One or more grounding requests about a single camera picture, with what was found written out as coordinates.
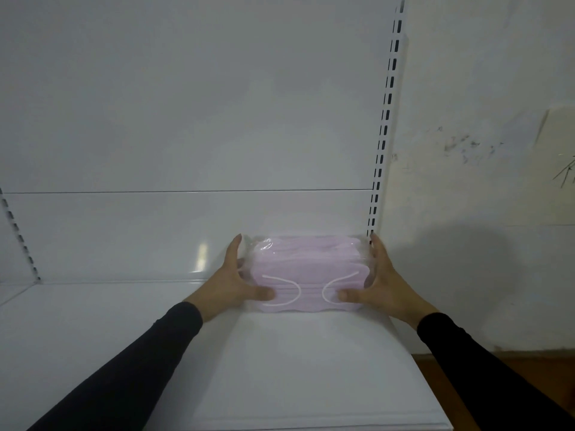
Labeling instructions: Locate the person's left hand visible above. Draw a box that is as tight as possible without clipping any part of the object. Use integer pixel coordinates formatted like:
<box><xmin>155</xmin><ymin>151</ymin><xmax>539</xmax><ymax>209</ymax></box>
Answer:
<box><xmin>184</xmin><ymin>233</ymin><xmax>276</xmax><ymax>323</ymax></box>

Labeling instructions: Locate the white slotted shelf upright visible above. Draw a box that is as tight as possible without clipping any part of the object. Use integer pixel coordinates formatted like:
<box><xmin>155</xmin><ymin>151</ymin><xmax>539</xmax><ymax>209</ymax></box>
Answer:
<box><xmin>0</xmin><ymin>187</ymin><xmax>42</xmax><ymax>283</ymax></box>
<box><xmin>366</xmin><ymin>0</ymin><xmax>407</xmax><ymax>240</ymax></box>

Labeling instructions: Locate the person's right hand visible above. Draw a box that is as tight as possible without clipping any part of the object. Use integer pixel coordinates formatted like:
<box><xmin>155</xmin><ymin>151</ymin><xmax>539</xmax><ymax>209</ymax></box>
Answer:
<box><xmin>338</xmin><ymin>233</ymin><xmax>439</xmax><ymax>330</ymax></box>

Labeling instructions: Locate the white metal shelf unit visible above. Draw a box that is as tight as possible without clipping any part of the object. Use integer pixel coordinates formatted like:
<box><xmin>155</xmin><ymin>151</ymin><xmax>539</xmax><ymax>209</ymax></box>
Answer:
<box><xmin>0</xmin><ymin>0</ymin><xmax>454</xmax><ymax>431</ymax></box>

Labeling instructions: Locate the person's right forearm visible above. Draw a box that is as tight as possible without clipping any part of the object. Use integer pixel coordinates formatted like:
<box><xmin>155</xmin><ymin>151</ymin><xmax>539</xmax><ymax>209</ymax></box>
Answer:
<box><xmin>417</xmin><ymin>312</ymin><xmax>575</xmax><ymax>431</ymax></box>

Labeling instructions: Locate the person's left forearm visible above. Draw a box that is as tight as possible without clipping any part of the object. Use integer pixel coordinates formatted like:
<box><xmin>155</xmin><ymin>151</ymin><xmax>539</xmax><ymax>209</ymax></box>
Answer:
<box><xmin>28</xmin><ymin>302</ymin><xmax>204</xmax><ymax>431</ymax></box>

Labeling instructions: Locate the pack of pink face masks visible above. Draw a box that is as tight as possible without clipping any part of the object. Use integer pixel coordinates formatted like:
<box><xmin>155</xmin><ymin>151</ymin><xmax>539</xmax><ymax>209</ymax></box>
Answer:
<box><xmin>238</xmin><ymin>234</ymin><xmax>377</xmax><ymax>314</ymax></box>

